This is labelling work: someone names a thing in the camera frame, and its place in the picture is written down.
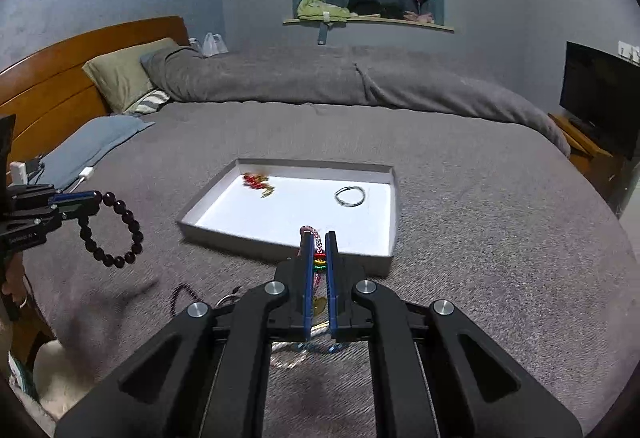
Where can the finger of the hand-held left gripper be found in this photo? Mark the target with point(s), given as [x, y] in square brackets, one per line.
[75, 204]

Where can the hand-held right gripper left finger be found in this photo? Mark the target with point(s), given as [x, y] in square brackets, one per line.
[307, 268]

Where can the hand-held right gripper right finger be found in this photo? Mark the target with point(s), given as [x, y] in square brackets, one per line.
[332, 268]

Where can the white shallow box tray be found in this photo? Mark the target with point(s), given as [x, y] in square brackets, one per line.
[300, 213]

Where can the person's left hand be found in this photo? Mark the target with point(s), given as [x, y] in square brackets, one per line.
[12, 290]

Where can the white charger plug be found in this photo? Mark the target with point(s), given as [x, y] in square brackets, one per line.
[18, 172]

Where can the blue-grey pillow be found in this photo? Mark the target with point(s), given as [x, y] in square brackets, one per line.
[85, 143]

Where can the striped pillow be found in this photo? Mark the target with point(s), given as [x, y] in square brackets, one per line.
[150, 101]

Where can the wooden headboard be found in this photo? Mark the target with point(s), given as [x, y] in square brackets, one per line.
[55, 73]

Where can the olive green pillow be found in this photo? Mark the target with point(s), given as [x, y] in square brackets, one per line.
[120, 73]

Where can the bed with grey sheet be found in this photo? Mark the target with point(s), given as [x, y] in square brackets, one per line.
[475, 243]

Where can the white fluffy cloth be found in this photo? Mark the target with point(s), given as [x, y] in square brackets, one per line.
[60, 373]

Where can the rolled grey duvet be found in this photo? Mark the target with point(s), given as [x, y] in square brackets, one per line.
[310, 73]

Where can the white plastic bag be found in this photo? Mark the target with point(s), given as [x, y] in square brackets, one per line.
[212, 44]

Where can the window sill ledge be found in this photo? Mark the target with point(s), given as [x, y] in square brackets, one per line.
[400, 23]

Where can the light green cloth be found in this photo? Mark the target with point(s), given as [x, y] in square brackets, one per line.
[320, 7]

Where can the black cloth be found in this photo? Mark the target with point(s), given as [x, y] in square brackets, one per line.
[372, 6]

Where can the wooden television stand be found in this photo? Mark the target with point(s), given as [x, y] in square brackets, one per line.
[585, 153]

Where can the black television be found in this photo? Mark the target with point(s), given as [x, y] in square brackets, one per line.
[597, 93]

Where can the white wall socket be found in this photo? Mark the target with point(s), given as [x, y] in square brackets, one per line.
[629, 51]

